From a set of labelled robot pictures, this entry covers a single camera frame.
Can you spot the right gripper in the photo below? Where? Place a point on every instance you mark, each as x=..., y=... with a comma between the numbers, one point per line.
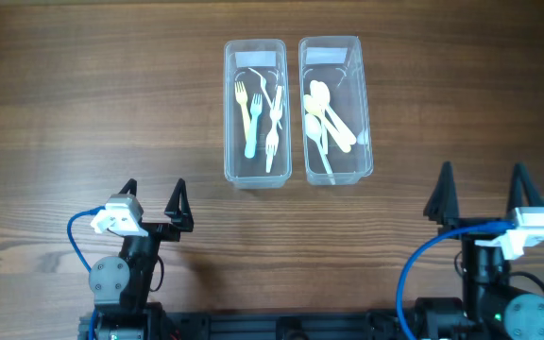
x=445, y=210

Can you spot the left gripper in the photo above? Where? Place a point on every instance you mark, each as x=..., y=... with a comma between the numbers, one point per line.
x=181, y=217

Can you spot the light blue plastic fork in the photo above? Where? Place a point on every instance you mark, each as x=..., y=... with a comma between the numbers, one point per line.
x=255, y=111

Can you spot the white fork top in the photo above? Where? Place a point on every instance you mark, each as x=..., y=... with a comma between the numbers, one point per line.
x=270, y=163

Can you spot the yellow plastic fork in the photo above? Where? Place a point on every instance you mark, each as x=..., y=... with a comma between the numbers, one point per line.
x=241, y=98

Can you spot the bent white plastic fork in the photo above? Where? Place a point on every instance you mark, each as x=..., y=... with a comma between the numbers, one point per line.
x=263, y=91

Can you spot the white thin spoon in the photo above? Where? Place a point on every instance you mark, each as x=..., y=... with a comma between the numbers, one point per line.
x=314, y=132

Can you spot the yellow plastic spoon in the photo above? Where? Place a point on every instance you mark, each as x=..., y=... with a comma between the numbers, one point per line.
x=310, y=107

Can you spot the white thick-handled spoon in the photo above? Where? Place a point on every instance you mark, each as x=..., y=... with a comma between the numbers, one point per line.
x=321, y=94

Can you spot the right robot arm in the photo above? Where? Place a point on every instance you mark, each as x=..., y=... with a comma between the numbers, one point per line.
x=490, y=307

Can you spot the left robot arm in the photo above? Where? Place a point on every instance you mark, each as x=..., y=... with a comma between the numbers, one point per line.
x=121, y=284

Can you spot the left clear plastic container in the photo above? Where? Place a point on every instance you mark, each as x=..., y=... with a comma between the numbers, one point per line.
x=267, y=56

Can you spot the clear plastic container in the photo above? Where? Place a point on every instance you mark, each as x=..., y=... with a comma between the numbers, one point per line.
x=267, y=56
x=338, y=62

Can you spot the right clear plastic container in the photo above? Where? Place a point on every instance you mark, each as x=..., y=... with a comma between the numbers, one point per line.
x=338, y=62

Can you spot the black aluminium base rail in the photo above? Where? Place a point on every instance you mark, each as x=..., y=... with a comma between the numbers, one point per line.
x=380, y=324

